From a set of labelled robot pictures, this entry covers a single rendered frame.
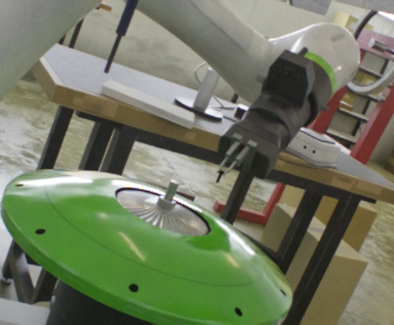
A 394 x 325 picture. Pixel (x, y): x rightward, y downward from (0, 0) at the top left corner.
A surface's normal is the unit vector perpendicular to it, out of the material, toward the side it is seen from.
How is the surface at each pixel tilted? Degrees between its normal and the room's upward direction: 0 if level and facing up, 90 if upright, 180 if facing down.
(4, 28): 81
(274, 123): 44
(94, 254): 24
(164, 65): 90
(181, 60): 90
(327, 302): 90
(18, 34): 90
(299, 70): 125
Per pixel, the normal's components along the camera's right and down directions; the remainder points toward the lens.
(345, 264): 0.36, 0.37
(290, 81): -0.53, 0.58
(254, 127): 0.11, -0.73
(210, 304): 0.50, -0.67
